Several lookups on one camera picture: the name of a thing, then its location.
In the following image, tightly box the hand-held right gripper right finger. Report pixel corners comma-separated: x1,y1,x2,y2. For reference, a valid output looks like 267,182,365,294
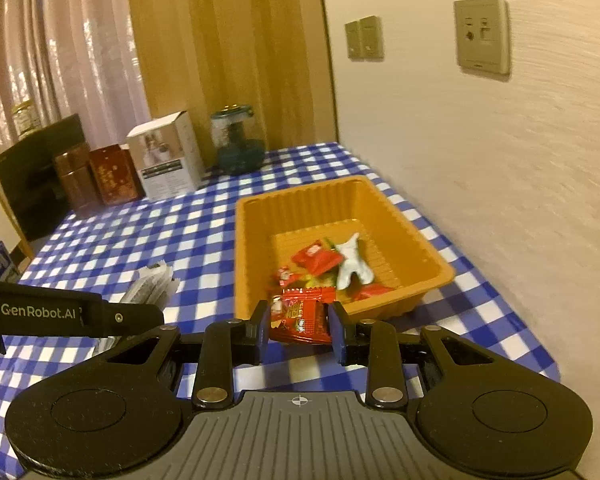
327,301,506,408

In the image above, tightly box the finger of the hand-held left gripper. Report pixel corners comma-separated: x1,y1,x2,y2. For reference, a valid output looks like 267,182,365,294
80,296,167,339

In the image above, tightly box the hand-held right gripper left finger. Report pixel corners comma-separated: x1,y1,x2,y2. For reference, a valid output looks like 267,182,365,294
97,300,272,408

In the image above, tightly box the brown red patterned snack packet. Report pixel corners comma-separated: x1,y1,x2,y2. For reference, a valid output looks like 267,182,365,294
269,285,337,346

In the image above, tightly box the dark seaweed snack packet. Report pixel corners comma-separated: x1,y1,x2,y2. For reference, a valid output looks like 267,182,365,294
96,261,181,356

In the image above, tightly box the large red snack packet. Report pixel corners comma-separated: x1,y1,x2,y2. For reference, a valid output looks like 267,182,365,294
351,282,396,303

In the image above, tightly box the green white snack packet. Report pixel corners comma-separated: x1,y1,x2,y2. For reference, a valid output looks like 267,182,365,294
327,232,376,291

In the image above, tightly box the orange plastic tray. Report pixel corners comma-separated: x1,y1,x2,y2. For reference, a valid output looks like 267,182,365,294
234,176,457,326

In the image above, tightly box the blue white checkered tablecloth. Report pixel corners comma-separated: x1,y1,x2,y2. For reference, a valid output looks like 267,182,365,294
0,142,561,476

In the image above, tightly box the black appliance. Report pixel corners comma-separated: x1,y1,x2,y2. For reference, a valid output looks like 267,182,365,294
0,112,86,241

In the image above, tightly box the brown metal canister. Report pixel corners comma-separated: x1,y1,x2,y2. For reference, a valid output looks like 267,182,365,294
54,142,103,218

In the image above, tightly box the red tin box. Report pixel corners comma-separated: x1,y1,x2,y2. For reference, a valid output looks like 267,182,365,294
89,144,146,206

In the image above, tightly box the white cardboard box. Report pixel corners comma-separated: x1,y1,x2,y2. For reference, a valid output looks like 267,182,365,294
126,111,206,202

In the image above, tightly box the glass jar with green base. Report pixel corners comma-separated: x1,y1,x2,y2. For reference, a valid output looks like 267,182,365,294
210,105,267,176

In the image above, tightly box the jar with yellow lid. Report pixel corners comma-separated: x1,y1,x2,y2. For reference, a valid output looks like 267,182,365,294
12,101,41,136

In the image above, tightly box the pink curtain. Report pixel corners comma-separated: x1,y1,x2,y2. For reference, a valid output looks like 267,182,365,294
0,0,151,161

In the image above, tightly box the wooden door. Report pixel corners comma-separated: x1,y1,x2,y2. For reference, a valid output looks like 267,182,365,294
125,0,341,171

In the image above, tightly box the large beige wall socket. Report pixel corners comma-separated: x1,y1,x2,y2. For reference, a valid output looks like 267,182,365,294
452,0,511,78

